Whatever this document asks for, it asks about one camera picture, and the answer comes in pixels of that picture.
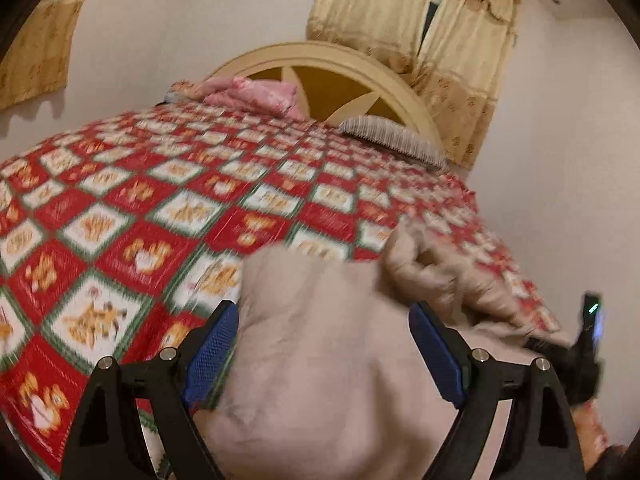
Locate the dark cloth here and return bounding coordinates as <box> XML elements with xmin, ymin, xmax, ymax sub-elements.
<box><xmin>582</xmin><ymin>442</ymin><xmax>633</xmax><ymax>480</ymax></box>

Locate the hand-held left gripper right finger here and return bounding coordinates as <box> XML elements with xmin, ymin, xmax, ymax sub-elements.
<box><xmin>407</xmin><ymin>301</ymin><xmax>586</xmax><ymax>480</ymax></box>

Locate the cream round wooden headboard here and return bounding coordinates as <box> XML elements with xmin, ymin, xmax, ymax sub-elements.
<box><xmin>205</xmin><ymin>41</ymin><xmax>443</xmax><ymax>146</ymax></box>

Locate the red bear-print bedspread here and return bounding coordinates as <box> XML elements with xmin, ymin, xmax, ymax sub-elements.
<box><xmin>0</xmin><ymin>97</ymin><xmax>608</xmax><ymax>480</ymax></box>

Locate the striped pillow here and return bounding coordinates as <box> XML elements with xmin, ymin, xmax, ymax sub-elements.
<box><xmin>340</xmin><ymin>115</ymin><xmax>448</xmax><ymax>168</ymax></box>

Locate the pink folded blanket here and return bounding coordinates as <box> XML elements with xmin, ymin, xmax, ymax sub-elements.
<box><xmin>167</xmin><ymin>76</ymin><xmax>308</xmax><ymax>121</ymax></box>

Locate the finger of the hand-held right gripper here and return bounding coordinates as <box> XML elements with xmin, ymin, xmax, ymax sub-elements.
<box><xmin>522</xmin><ymin>336</ymin><xmax>576</xmax><ymax>363</ymax></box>

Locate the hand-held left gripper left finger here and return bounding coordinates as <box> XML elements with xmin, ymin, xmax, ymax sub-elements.
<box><xmin>60</xmin><ymin>300</ymin><xmax>241</xmax><ymax>480</ymax></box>

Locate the beige quilted jacket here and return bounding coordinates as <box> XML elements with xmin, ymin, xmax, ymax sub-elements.
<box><xmin>192</xmin><ymin>225</ymin><xmax>576</xmax><ymax>480</ymax></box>

